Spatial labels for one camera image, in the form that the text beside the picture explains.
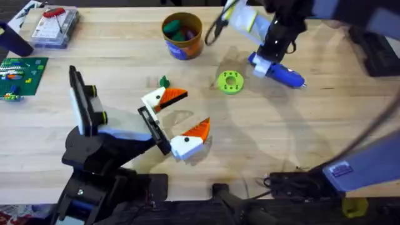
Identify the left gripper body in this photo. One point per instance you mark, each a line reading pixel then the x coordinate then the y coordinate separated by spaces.
pixel 125 125

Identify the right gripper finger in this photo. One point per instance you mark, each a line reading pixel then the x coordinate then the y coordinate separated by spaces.
pixel 262 67

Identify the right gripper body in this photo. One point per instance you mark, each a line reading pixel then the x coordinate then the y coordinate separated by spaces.
pixel 281 31

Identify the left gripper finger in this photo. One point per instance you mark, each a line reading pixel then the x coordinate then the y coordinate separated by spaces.
pixel 153 98
pixel 187 147

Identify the blue electric screwdriver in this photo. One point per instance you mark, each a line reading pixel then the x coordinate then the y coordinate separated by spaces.
pixel 286 75

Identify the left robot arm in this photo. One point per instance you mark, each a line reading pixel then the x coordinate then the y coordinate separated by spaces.
pixel 93 200

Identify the small green toy vegetable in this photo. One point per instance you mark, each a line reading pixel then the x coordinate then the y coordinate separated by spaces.
pixel 164 82

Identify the right wrist upright plate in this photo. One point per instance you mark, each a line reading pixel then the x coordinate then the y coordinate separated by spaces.
pixel 250 22

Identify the wrist upright plate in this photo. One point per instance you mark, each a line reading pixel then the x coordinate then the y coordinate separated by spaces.
pixel 79 97
pixel 250 22

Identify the green disc with holes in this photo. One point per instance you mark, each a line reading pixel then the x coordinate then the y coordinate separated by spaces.
pixel 230 82

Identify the left wrist upright plate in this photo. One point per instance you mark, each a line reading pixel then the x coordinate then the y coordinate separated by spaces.
pixel 79 97

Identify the orange tub with toys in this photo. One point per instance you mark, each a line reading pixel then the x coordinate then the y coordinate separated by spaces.
pixel 182 37

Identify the black box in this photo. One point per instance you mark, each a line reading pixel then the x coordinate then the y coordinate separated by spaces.
pixel 375 53

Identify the green board with blocks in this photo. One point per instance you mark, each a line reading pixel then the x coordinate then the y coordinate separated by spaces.
pixel 22 76

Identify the clear plastic tool box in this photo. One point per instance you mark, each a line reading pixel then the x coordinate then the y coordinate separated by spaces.
pixel 54 28

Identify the red and white bag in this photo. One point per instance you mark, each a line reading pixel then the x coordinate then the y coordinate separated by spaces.
pixel 22 215

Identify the white packaged tool card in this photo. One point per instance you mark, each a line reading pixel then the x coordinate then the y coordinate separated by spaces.
pixel 23 15

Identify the yellow plastic clamp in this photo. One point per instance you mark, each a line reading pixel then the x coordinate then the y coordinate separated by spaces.
pixel 354 207

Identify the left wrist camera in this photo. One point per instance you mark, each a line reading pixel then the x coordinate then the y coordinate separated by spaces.
pixel 95 106

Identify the black rail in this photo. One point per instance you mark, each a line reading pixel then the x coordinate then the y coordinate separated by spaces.
pixel 281 212

